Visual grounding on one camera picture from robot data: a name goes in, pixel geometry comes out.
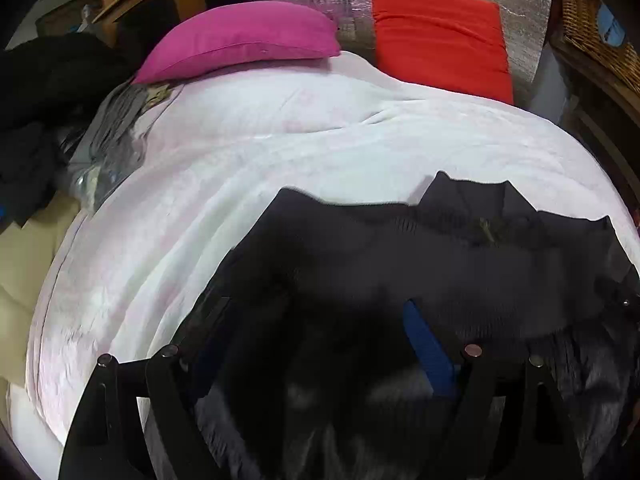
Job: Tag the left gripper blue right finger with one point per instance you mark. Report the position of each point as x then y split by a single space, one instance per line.
434 361

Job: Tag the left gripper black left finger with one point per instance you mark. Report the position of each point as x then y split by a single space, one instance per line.
203 349

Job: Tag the black quilted jacket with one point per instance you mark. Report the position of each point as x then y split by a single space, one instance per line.
468 336

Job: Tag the black clothes pile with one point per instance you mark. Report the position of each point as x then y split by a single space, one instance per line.
51 87

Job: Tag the white pink bed blanket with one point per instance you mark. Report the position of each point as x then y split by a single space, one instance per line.
219 152

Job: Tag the cream sofa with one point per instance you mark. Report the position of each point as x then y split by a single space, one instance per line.
40 344

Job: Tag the grey folded garment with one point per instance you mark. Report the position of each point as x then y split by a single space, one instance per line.
110 149

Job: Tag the wooden side table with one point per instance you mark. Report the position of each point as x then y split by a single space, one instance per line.
603 114

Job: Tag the magenta pillow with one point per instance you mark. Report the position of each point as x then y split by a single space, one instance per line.
237 34

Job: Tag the red pillow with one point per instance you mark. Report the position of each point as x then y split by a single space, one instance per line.
455 45

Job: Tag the blue cloth in basket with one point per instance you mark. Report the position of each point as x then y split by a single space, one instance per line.
610 30

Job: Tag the wicker basket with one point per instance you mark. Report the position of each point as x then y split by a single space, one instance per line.
579 27

